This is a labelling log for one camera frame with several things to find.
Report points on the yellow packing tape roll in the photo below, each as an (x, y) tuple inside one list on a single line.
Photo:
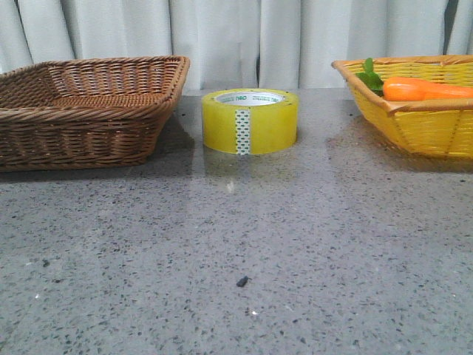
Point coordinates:
[(249, 121)]

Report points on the small black debris piece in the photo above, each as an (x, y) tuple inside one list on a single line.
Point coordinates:
[(242, 282)]

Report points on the white curtain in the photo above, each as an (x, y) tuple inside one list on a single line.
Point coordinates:
[(270, 44)]

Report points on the orange toy carrot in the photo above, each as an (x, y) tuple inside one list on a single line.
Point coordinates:
[(408, 89)]

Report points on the brown wicker basket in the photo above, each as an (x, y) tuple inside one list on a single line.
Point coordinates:
[(89, 113)]

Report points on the yellow woven basket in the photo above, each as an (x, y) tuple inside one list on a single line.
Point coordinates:
[(437, 128)]

